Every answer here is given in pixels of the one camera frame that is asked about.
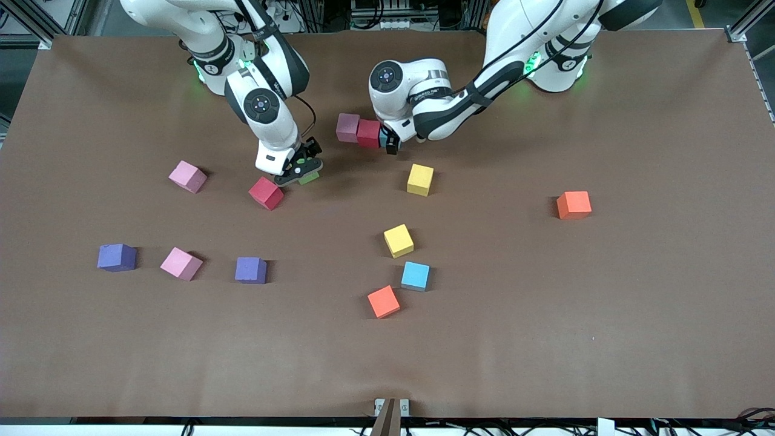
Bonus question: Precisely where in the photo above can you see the red foam cube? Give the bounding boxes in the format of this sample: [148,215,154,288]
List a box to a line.
[248,176,285,211]
[357,119,382,150]

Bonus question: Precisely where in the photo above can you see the pink foam cube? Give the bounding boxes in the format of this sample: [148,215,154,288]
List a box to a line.
[336,113,361,144]
[160,247,204,282]
[168,160,208,194]

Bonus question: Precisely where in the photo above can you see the yellow foam cube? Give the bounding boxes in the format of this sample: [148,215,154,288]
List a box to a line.
[406,163,435,197]
[383,224,415,259]

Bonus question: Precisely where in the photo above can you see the metal equipment rack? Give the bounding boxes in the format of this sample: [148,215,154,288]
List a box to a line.
[350,0,418,31]

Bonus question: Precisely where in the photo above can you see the purple foam cube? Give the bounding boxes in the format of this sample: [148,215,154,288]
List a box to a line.
[234,257,268,285]
[97,243,138,273]

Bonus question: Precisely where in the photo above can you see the white power strip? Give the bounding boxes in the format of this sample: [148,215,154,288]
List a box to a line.
[266,0,303,35]

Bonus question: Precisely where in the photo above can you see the orange foam cube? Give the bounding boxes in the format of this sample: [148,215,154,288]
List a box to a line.
[556,191,593,220]
[367,285,401,319]

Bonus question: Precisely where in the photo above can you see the brown paper table cover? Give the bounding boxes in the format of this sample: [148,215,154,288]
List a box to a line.
[0,29,775,420]

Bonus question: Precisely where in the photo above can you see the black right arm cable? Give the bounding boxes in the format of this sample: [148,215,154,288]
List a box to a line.
[293,93,317,141]

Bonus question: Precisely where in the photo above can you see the metal table edge bracket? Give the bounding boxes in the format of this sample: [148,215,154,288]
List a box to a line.
[371,397,411,436]

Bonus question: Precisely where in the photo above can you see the aluminium frame post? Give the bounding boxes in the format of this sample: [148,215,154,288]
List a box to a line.
[725,0,775,44]
[12,0,91,50]

